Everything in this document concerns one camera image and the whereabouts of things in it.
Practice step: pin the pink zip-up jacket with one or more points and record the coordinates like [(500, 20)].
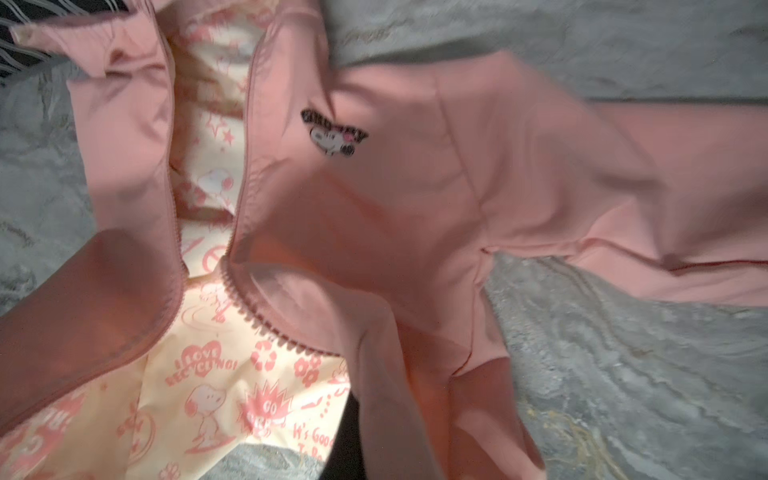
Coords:
[(293, 254)]

